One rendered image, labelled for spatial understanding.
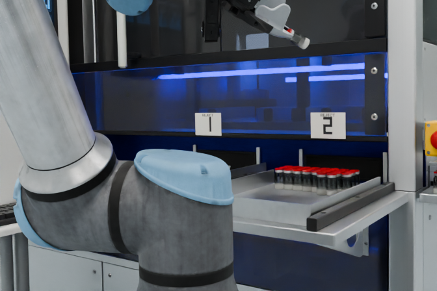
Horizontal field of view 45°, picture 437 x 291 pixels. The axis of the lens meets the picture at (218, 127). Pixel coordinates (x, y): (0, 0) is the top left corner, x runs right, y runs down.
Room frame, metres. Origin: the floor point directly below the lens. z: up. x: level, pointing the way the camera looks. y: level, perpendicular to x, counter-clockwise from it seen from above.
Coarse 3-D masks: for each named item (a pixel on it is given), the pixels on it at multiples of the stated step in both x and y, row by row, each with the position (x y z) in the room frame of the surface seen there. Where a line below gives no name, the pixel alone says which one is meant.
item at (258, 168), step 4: (256, 164) 1.35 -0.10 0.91; (260, 164) 1.37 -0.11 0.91; (264, 164) 1.38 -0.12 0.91; (240, 168) 1.29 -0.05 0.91; (244, 168) 1.30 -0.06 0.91; (248, 168) 1.32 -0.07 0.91; (252, 168) 1.34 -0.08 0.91; (256, 168) 1.35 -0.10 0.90; (260, 168) 1.37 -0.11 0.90; (264, 168) 1.38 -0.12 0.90; (232, 172) 1.26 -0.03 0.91; (236, 172) 1.27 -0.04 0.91; (240, 172) 1.29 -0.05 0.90; (244, 172) 1.30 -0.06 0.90; (248, 172) 1.32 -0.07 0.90; (232, 176) 1.26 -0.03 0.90
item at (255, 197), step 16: (256, 176) 1.18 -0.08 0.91; (272, 176) 1.25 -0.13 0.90; (240, 192) 1.13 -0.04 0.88; (256, 192) 1.13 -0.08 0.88; (272, 192) 1.13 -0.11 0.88; (288, 192) 1.12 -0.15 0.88; (304, 192) 1.12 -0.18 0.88; (352, 192) 0.97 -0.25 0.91; (240, 208) 0.90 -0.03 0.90; (256, 208) 0.88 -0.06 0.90; (272, 208) 0.86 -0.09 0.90; (288, 208) 0.85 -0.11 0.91; (304, 208) 0.83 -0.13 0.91; (320, 208) 0.86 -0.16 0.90; (304, 224) 0.83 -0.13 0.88
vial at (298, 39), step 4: (292, 32) 0.99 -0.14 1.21; (296, 32) 0.99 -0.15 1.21; (296, 36) 0.99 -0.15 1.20; (300, 36) 0.99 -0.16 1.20; (304, 36) 1.00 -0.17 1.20; (292, 40) 0.99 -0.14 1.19; (296, 40) 0.99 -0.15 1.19; (300, 40) 0.99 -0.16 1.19; (304, 40) 1.00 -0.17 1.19; (308, 40) 1.00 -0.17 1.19; (296, 44) 1.00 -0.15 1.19; (300, 44) 1.00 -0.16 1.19; (304, 44) 1.00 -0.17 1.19; (308, 44) 1.00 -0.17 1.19; (304, 48) 1.00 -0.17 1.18
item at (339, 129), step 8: (312, 112) 1.23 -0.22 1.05; (320, 112) 1.22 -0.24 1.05; (328, 112) 1.21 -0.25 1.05; (336, 112) 1.19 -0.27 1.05; (344, 112) 1.18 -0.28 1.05; (312, 120) 1.23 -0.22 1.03; (320, 120) 1.22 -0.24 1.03; (328, 120) 1.20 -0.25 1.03; (336, 120) 1.19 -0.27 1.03; (344, 120) 1.18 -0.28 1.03; (312, 128) 1.23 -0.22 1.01; (320, 128) 1.22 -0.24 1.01; (328, 128) 1.21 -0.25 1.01; (336, 128) 1.19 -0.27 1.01; (344, 128) 1.18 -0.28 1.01; (312, 136) 1.23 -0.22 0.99; (320, 136) 1.22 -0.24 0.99; (328, 136) 1.21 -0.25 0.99; (336, 136) 1.19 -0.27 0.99; (344, 136) 1.18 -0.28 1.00
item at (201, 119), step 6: (198, 114) 1.42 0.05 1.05; (204, 114) 1.41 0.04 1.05; (210, 114) 1.40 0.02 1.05; (216, 114) 1.38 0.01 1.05; (198, 120) 1.42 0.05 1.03; (204, 120) 1.41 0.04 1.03; (216, 120) 1.39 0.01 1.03; (198, 126) 1.42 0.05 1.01; (204, 126) 1.41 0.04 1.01; (216, 126) 1.39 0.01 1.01; (198, 132) 1.42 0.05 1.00; (204, 132) 1.41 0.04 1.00; (210, 132) 1.40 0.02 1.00; (216, 132) 1.39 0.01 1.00
